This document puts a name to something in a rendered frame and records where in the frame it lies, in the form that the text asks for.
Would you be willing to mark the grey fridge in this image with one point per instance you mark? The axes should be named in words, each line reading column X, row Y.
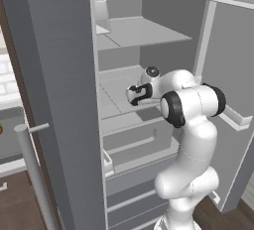
column 165, row 6

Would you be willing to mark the orange round object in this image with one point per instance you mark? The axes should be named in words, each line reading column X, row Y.
column 0, row 129

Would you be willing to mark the grey freezer drawer front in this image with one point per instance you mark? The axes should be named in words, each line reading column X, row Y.
column 132, row 197

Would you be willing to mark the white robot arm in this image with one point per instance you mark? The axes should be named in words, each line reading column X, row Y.
column 195, row 141

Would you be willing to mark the grey fridge door with bins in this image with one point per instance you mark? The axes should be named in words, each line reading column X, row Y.
column 228, row 58

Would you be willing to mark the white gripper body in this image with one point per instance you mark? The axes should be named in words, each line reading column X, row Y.
column 131, row 95

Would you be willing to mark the grey fridge shelf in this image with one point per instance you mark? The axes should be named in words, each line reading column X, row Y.
column 139, row 32
column 114, row 92

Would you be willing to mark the grey fridge crisper drawer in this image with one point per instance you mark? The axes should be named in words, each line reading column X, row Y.
column 132, row 141

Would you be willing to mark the brown cupboard door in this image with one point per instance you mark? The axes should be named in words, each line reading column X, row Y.
column 16, row 204

